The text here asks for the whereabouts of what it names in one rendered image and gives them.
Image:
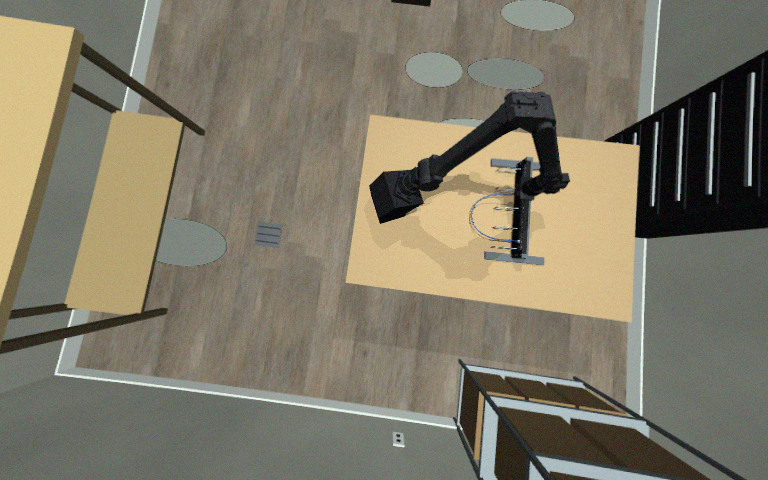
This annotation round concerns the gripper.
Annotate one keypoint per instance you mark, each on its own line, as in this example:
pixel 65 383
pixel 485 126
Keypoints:
pixel 523 189

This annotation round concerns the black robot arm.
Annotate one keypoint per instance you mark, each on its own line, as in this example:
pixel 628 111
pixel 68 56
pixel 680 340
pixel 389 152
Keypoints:
pixel 516 112

